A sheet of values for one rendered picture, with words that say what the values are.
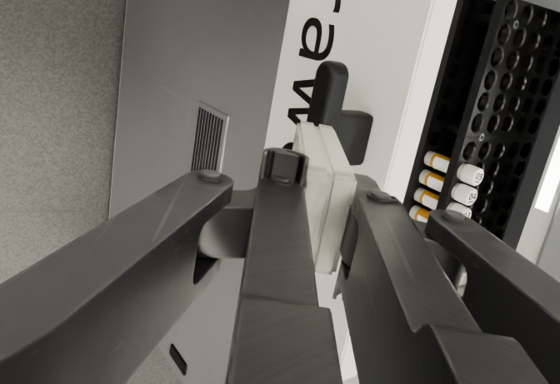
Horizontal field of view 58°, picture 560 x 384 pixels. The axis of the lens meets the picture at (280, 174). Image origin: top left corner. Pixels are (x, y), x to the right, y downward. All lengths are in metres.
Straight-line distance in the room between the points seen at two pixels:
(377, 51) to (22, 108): 0.94
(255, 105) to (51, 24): 0.58
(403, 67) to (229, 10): 0.47
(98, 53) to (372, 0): 0.91
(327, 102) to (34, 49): 0.92
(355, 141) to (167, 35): 0.65
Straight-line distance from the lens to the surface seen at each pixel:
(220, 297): 0.74
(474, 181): 0.35
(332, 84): 0.24
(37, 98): 1.13
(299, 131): 0.19
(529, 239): 0.39
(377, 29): 0.27
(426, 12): 0.25
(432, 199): 0.37
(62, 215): 1.23
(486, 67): 0.35
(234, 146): 0.67
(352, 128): 0.25
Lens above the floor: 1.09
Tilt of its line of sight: 49 degrees down
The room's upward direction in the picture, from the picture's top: 121 degrees clockwise
